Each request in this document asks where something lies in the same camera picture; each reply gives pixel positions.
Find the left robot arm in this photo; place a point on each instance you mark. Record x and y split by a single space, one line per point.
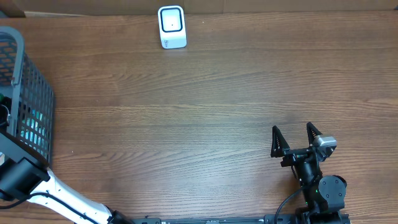
26 177

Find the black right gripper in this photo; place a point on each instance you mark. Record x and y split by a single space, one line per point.
280 149

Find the grey plastic mesh basket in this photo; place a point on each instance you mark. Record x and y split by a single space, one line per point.
24 86

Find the teal wet wipes pack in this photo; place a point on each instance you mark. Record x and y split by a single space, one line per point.
34 129

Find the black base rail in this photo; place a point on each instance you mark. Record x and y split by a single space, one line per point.
266 219

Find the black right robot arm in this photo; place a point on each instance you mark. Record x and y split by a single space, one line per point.
324 195

